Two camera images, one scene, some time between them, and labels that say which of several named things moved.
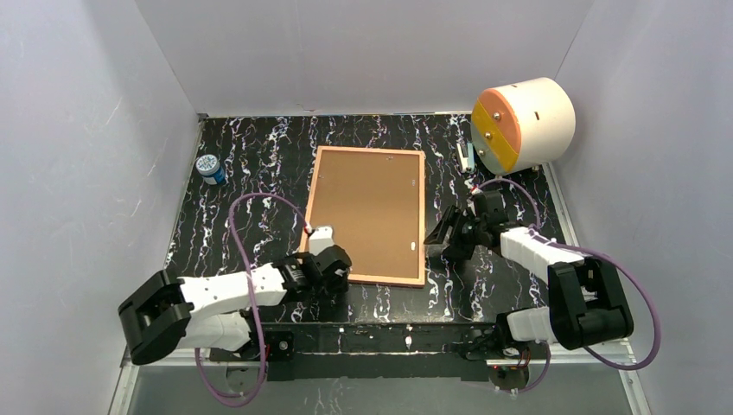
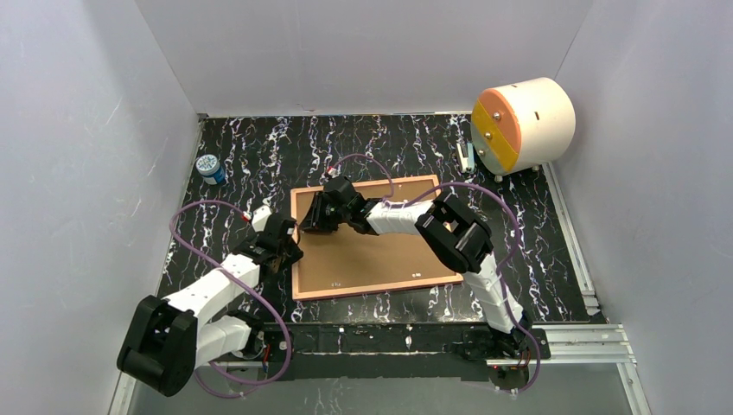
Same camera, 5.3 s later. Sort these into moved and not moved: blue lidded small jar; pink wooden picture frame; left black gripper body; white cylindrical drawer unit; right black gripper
Moved: pink wooden picture frame; right black gripper; left black gripper body
Not moved: white cylindrical drawer unit; blue lidded small jar
